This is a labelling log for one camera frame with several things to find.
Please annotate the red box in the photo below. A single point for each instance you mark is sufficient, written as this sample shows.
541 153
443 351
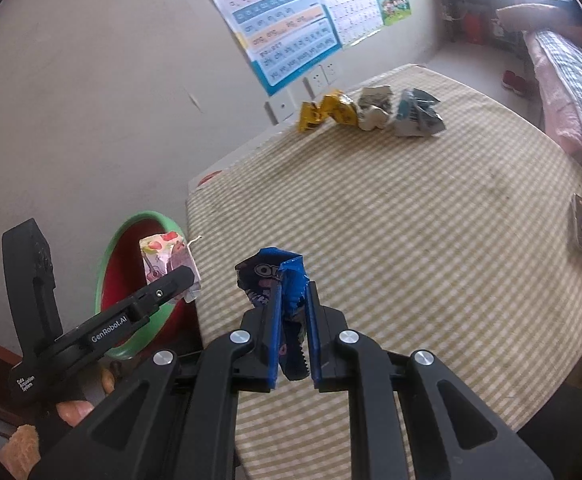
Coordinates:
473 27

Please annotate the black cloth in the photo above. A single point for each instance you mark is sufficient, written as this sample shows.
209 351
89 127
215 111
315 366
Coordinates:
576 12

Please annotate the white crumpled wrapper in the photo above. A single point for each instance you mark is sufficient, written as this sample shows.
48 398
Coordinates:
373 115

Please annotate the strawberry print carton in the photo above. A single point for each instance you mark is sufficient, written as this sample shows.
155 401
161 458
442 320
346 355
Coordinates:
163 255

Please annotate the white chart wall poster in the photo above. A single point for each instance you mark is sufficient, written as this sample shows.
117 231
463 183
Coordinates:
346 0

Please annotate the dark blue cookie wrapper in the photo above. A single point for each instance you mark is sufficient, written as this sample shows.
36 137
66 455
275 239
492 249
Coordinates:
266 272

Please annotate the red shoe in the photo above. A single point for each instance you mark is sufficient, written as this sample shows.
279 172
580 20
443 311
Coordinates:
530 87
512 79

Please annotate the blue letter wall poster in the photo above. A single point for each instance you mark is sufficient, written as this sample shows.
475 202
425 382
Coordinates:
281 25

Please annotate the plaid bed sheet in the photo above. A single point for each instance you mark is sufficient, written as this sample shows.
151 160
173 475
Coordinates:
571 75

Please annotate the green bin with red inside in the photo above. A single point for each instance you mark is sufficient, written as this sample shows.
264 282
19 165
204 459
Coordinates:
121 280

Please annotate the person's left hand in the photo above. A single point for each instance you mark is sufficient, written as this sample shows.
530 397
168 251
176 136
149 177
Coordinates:
73 412

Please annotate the person's left forearm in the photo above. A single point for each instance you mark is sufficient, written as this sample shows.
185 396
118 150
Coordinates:
18 447

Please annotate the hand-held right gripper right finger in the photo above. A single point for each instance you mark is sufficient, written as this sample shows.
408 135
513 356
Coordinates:
315 350

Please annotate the yellow crumpled snack wrapper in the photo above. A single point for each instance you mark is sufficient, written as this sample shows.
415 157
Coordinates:
328 110

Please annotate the checked beige tablecloth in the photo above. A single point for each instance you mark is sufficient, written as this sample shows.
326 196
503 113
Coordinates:
396 220

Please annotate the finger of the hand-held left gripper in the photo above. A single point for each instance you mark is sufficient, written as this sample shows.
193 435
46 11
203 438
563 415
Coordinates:
166 290

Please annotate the grey-blue crumpled wrapper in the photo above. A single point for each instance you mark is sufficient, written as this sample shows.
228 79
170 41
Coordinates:
416 115

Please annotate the large white wall plate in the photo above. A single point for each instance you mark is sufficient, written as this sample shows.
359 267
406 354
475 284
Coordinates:
281 109

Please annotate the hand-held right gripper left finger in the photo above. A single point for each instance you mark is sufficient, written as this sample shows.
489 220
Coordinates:
273 355

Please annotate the small white wall socket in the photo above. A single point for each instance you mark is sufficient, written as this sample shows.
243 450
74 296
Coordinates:
330 75
313 84

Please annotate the brown pillow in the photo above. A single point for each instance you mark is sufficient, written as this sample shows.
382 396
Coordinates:
531 16

